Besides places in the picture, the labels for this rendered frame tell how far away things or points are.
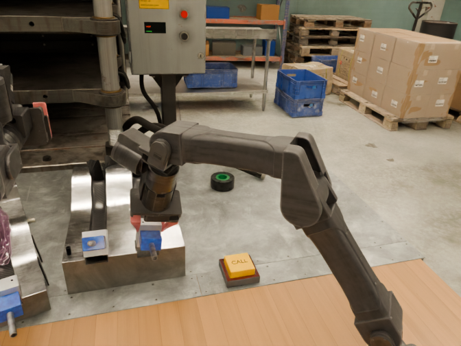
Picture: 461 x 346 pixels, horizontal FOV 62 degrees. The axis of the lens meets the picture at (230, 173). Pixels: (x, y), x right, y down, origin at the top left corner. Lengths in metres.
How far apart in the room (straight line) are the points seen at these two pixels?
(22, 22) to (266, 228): 1.05
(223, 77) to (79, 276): 3.88
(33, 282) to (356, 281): 0.64
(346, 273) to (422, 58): 3.90
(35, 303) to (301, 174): 0.60
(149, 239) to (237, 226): 0.35
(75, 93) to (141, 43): 0.31
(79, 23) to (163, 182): 0.87
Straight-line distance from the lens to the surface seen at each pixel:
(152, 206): 0.76
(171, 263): 0.91
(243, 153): 0.60
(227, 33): 4.32
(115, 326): 0.86
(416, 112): 4.64
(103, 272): 0.91
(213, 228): 1.09
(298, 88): 4.45
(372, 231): 1.19
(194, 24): 1.59
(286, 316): 0.87
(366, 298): 0.69
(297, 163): 0.56
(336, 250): 0.64
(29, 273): 0.94
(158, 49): 1.59
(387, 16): 8.52
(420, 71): 4.48
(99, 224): 1.00
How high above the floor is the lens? 1.44
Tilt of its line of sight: 27 degrees down
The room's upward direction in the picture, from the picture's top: 3 degrees clockwise
